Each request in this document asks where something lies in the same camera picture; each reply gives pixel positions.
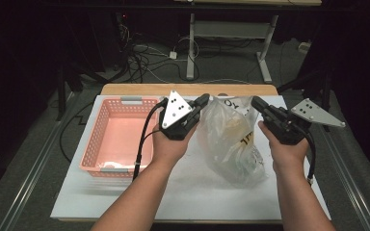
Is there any person's right hand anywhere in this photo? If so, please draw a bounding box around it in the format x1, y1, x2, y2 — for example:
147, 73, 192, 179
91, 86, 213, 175
257, 120, 310, 176

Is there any black metal stand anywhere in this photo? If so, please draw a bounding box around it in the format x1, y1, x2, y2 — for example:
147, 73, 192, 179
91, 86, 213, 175
55, 61, 85, 122
277, 67, 332, 133

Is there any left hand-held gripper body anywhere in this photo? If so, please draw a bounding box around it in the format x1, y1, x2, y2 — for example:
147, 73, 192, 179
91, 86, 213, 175
158, 90, 202, 141

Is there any metal floor rail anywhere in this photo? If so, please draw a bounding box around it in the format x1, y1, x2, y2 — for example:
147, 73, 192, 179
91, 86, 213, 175
0, 92, 80, 231
314, 124, 370, 231

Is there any tangle of floor cables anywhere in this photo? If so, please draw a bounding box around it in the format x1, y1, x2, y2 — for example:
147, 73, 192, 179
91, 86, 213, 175
119, 22, 201, 85

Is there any clear plastic smiley shopping bag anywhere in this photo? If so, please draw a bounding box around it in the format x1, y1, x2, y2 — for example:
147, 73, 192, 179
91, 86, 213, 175
196, 95, 269, 189

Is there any white metal desk frame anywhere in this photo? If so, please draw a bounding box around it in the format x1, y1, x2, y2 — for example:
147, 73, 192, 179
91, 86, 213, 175
186, 13, 279, 84

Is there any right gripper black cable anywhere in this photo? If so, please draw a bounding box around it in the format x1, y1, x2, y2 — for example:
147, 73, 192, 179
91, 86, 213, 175
304, 130, 318, 187

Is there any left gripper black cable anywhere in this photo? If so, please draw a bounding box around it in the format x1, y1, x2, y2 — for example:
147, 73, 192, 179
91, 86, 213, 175
132, 98, 169, 182

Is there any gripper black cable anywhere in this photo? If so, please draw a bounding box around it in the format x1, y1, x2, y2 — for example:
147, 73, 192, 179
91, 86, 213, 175
304, 130, 318, 187
132, 98, 169, 182

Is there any white table cover board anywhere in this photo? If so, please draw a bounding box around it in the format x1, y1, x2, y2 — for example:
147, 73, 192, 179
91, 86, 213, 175
50, 94, 331, 222

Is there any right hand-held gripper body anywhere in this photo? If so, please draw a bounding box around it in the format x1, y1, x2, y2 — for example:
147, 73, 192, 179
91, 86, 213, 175
264, 98, 347, 146

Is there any person's left hand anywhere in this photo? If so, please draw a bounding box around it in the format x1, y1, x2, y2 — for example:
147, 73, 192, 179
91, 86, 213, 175
151, 122, 198, 168

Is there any pink perforated plastic basket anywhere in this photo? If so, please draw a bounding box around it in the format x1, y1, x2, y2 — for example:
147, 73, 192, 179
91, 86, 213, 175
79, 95, 162, 178

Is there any black floor cable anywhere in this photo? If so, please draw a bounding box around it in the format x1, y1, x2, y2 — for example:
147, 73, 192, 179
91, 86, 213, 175
59, 101, 94, 164

